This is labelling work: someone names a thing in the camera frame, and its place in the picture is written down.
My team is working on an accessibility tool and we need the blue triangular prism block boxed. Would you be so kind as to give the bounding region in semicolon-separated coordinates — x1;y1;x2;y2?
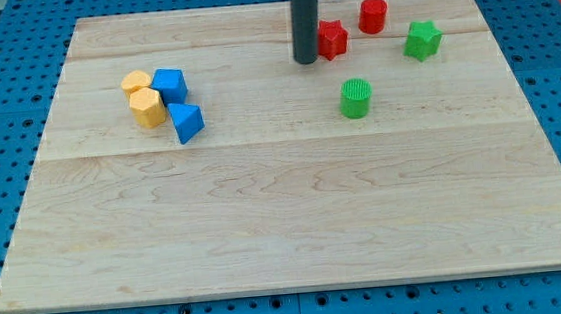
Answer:
168;103;205;145

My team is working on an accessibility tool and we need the red star block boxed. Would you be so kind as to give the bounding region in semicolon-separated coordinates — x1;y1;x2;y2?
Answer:
317;20;348;61

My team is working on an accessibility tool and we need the yellow hexagon block front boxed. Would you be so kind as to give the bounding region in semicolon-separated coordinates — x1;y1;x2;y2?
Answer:
129;87;167;128

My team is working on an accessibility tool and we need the yellow hexagon block rear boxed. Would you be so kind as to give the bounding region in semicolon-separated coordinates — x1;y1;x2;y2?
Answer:
120;70;152;99

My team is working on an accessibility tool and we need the yellow hexagon block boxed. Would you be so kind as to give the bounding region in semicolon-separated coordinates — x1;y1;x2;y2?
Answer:
120;70;152;99
129;87;167;128

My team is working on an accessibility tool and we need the blue cube block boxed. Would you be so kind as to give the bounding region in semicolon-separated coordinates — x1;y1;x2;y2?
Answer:
150;68;188;105

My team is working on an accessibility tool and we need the light wooden board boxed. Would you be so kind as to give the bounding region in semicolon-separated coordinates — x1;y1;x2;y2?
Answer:
0;0;561;314

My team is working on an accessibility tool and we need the green star block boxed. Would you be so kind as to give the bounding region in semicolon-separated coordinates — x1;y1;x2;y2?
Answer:
403;21;443;62

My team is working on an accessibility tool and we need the red cylinder block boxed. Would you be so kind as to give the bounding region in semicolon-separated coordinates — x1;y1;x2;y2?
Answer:
358;0;388;35

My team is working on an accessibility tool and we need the green cylinder block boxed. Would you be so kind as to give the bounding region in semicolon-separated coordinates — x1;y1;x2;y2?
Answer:
340;78;373;119

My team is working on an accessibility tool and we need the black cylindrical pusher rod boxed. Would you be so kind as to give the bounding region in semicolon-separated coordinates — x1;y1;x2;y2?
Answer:
289;0;318;65

